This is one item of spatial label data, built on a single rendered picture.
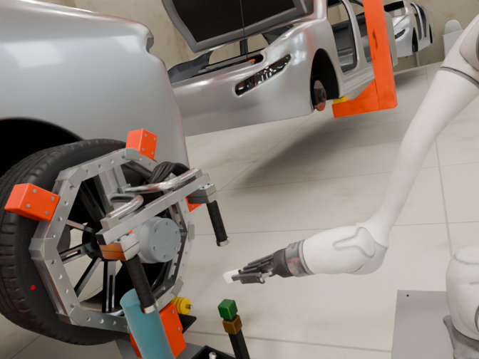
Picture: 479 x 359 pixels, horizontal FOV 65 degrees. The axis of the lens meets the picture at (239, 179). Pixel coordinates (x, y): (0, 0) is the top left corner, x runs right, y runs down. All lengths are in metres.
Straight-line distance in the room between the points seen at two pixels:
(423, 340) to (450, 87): 0.72
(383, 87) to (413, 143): 3.46
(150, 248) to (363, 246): 0.57
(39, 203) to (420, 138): 0.92
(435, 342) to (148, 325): 0.81
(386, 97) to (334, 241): 3.56
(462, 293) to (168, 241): 0.79
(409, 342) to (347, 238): 0.47
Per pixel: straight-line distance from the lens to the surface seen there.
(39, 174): 1.17
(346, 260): 0.91
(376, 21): 4.34
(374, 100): 4.41
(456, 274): 1.12
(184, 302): 1.44
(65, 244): 1.74
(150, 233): 1.09
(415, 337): 1.29
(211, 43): 4.93
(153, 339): 1.18
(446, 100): 0.92
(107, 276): 1.32
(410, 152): 0.93
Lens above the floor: 1.24
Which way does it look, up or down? 15 degrees down
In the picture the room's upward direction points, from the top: 15 degrees counter-clockwise
